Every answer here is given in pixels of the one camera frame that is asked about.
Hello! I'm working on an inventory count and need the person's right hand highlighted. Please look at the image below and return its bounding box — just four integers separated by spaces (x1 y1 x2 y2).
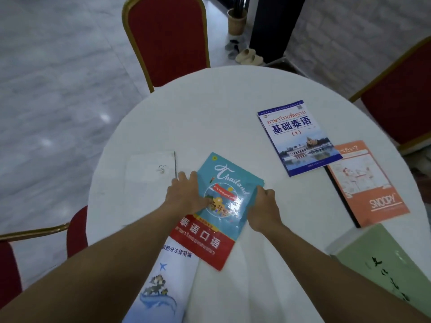
247 186 283 234

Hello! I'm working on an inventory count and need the person's left hand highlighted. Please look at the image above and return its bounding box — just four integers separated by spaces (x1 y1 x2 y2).
164 171 215 216

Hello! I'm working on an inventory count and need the teal and red language book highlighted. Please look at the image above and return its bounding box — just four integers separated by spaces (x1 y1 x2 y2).
169 152 265 272

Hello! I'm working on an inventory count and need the person's left forearm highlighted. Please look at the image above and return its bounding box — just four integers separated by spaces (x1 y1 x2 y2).
0 203 194 323

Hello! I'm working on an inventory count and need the person's right forearm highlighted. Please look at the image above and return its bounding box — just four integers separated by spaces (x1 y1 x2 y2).
264 223 431 323

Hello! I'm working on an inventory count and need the blue textbook with palace photo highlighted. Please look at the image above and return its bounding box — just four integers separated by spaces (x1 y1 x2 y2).
257 100 343 177

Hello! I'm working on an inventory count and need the white notebook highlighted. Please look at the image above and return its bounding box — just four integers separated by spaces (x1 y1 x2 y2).
125 151 178 199

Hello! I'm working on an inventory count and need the white tablecloth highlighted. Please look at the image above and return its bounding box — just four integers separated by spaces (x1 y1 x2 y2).
86 65 431 323

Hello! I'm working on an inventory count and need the white and blue booklet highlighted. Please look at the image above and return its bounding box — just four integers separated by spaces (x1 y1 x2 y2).
123 244 201 323

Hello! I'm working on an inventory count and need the orange cartoon notebook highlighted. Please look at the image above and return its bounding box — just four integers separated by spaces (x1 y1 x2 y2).
324 140 411 229

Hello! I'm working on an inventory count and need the green book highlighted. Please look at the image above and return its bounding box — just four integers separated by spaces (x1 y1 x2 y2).
325 223 431 318

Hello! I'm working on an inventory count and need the dark cabinet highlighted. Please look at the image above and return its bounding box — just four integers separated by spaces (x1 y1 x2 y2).
248 0 308 63

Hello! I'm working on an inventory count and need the woven basket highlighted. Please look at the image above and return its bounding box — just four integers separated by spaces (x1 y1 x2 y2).
227 8 248 36

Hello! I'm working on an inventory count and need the red chair with gold frame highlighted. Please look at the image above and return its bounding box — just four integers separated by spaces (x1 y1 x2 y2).
348 36 431 156
0 206 89 310
122 0 211 94

